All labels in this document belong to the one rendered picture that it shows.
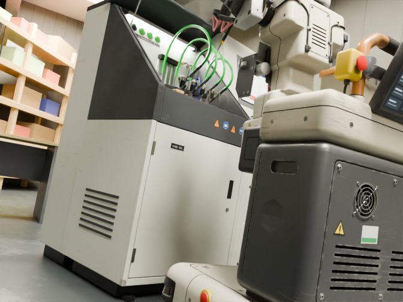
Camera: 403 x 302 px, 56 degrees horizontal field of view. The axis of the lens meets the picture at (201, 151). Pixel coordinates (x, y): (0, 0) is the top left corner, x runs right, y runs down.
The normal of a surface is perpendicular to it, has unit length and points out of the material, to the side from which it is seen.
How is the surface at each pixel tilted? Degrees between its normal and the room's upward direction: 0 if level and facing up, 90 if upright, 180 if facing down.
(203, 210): 90
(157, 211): 90
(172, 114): 90
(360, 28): 90
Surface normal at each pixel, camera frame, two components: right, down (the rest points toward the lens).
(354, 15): -0.85, -0.19
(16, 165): 0.47, 0.00
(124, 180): -0.69, -0.18
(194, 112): 0.71, 0.06
